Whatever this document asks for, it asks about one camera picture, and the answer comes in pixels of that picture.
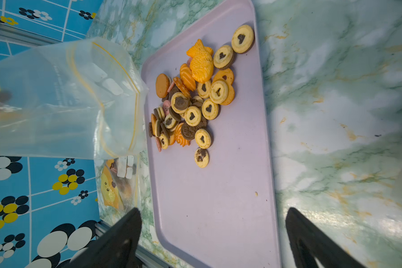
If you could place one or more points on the lilac rectangular tray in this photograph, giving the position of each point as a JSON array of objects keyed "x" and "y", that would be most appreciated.
[{"x": 223, "y": 215}]

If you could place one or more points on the ziploc bag of cookies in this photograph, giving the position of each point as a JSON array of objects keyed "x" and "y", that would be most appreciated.
[{"x": 82, "y": 99}]

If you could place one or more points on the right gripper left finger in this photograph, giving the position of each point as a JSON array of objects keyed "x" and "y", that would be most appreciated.
[{"x": 116, "y": 248}]

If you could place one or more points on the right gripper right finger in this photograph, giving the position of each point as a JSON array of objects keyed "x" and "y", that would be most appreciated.
[{"x": 310, "y": 246}]

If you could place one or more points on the poured cookies pile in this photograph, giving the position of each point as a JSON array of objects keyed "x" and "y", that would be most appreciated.
[{"x": 195, "y": 96}]

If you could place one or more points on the left aluminium corner post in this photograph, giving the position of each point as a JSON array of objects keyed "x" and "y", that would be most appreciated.
[{"x": 22, "y": 37}]

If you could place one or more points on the ziploc cookie bag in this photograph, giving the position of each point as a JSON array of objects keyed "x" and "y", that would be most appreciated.
[{"x": 118, "y": 187}]

